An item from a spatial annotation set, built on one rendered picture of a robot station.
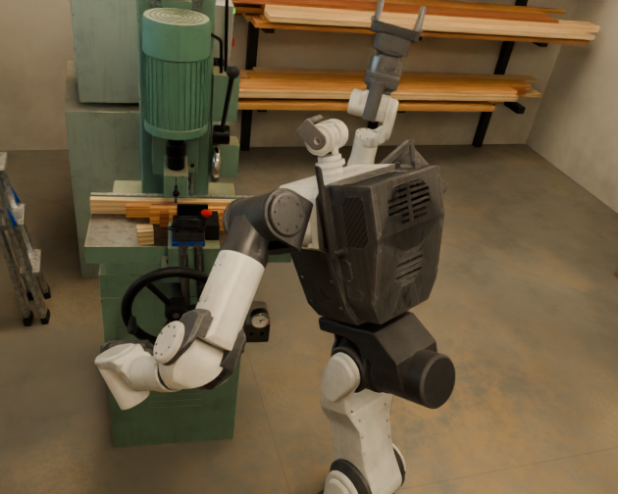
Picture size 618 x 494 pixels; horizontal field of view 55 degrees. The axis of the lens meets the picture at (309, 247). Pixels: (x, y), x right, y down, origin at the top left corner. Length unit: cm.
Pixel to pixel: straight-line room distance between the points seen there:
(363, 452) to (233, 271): 62
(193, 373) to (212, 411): 120
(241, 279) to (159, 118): 74
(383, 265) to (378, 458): 57
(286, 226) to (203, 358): 27
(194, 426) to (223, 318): 132
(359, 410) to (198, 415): 97
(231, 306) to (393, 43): 81
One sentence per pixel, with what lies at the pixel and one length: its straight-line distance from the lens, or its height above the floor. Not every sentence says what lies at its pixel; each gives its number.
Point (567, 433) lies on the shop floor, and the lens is 286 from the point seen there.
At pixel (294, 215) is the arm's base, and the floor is 136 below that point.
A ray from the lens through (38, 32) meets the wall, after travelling 412.
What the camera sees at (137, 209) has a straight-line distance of 188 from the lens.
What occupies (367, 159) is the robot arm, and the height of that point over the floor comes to 124.
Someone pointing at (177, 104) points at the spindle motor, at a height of 130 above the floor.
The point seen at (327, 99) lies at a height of 54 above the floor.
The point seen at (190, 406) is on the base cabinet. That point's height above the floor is 21.
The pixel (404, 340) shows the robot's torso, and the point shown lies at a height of 109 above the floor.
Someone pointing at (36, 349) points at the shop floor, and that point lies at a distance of 281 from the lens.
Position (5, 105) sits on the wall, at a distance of 430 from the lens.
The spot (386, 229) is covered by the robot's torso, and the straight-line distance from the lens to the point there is 110.
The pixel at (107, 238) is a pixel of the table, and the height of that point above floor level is 90.
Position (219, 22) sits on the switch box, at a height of 143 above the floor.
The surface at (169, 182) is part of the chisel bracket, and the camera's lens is 179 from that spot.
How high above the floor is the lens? 191
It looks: 34 degrees down
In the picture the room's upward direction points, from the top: 9 degrees clockwise
